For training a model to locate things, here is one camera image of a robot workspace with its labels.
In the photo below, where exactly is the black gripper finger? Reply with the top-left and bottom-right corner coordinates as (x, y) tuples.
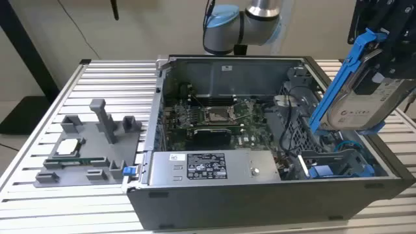
(356, 52), (396, 96)

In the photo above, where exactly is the hard disk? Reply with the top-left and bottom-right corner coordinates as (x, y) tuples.
(308, 28), (416, 136)

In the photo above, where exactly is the blue disk data wire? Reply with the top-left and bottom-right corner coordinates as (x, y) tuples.
(336, 140), (361, 156)

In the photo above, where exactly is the metal disk bay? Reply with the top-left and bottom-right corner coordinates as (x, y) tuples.
(297, 148), (389, 181)

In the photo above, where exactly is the empty blue disk carrier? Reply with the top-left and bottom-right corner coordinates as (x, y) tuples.
(308, 165), (336, 180)

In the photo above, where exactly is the grey metal drive cage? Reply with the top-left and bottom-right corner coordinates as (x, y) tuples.
(264, 82), (329, 156)

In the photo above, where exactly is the green Dell motherboard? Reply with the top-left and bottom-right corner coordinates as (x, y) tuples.
(161, 97), (280, 156)

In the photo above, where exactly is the CPU socket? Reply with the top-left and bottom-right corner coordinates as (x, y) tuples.
(202, 106), (234, 122)

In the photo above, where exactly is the finned chipset heatsink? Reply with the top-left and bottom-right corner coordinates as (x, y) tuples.
(193, 128), (233, 151)

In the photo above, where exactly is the open grey PC case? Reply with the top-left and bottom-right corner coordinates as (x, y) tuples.
(121, 54), (416, 231)

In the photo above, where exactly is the silver power supply unit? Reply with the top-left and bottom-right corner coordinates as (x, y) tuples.
(148, 150), (282, 185)

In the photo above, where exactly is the black antenna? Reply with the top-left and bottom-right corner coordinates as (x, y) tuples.
(109, 0), (120, 21)

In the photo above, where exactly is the grey plastic parts rack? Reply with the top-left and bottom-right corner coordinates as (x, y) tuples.
(34, 98), (142, 188)

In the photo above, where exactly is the green spare RAM stick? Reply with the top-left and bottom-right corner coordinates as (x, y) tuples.
(46, 157), (108, 164)

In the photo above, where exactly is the silver CPU chip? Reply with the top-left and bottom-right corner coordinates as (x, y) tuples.
(53, 138), (81, 156)

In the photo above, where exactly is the black stand with base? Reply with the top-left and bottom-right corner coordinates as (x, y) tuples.
(0, 0), (61, 135)

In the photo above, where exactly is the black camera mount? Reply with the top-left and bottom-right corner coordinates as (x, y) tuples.
(346, 0), (369, 44)

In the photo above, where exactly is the long black cable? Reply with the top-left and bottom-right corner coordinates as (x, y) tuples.
(280, 87), (308, 157)

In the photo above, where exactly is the metal socket cover frame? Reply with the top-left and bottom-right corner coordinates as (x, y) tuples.
(229, 100), (257, 118)

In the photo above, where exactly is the thin black wall cable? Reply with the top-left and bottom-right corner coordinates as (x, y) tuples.
(60, 0), (98, 59)

